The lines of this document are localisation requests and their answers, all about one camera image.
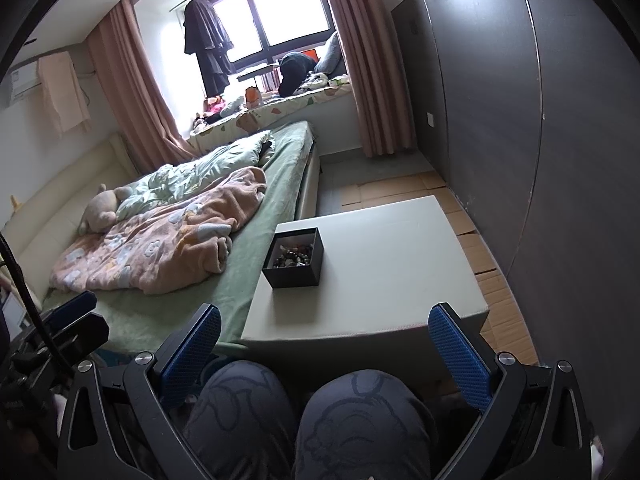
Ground dark grey wardrobe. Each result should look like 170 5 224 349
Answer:
390 0 640 411

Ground black clothing pile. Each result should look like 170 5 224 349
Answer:
277 51 319 99

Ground printed window seat cushion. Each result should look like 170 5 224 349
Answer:
187 75 354 154

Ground grey pillow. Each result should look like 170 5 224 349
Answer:
312 32 346 79

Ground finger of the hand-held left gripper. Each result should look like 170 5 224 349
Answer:
47 291 99 331
39 311 111 361

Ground pink curtain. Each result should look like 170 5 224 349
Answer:
315 0 419 159
85 0 201 174

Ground pink fleece blanket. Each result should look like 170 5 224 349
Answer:
50 166 268 296

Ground beige plush toy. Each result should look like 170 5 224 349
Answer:
77 184 134 235

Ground dark framed window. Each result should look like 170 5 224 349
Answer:
200 0 337 74

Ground cream padded headboard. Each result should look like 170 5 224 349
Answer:
0 132 136 301

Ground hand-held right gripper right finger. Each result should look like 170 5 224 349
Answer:
427 302 596 480

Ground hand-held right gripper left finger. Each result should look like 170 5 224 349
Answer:
56 302 223 480

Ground bed with green sheet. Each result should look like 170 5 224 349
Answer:
42 121 321 356

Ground person's knees dark trousers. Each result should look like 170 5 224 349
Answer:
292 369 437 480

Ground black hanging coat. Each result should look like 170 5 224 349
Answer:
182 0 239 99

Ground flattened cardboard sheets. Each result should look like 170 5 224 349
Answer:
340 170 542 367

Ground person's left leg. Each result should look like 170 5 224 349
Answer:
182 360 302 480

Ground pale pink hanging cloth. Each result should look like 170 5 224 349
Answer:
37 52 91 136

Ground white low table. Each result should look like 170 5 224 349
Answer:
240 195 491 347

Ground white air conditioner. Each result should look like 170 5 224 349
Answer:
10 57 49 104

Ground small grey folding table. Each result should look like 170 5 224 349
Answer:
236 64 281 84

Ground black cable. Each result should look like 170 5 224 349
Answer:
0 235 68 376

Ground pale green printed duvet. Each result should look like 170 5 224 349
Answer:
115 130 276 209

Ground black jewelry box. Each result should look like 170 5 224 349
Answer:
261 226 325 289

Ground pile of beaded jewelry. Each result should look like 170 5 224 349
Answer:
272 242 315 269

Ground pink red plush toy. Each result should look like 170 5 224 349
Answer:
202 97 229 124

